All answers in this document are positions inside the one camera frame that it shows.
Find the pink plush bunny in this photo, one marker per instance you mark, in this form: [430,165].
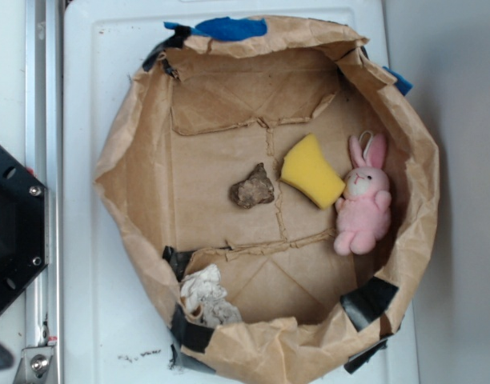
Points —
[363,212]

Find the brown rock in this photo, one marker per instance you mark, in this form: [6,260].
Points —
[256,189]

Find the yellow sponge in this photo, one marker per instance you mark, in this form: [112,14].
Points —
[306,169]

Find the crumpled white cloth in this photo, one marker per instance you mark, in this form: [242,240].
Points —
[204,299]

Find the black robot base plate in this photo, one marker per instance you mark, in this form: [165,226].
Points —
[22,228]

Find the aluminium frame rail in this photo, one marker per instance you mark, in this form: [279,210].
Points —
[43,154]

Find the metal corner bracket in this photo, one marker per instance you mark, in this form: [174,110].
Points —
[35,365]

